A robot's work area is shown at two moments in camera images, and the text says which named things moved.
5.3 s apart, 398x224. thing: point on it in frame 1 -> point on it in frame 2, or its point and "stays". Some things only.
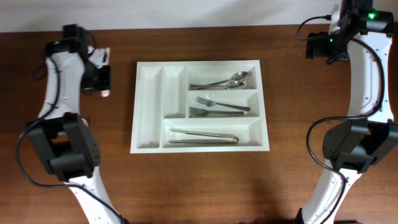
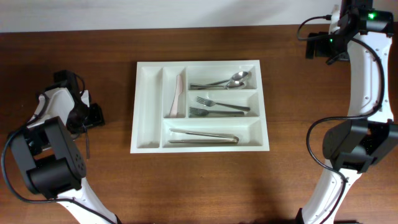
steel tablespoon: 232,85 stays
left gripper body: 104,83 -> 94,119
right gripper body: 313,45 stays
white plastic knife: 105,93 -> 174,111
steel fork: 203,112 stays
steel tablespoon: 239,76 -> 234,84
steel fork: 209,103 stays
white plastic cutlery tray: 198,106 stays
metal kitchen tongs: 232,140 stays
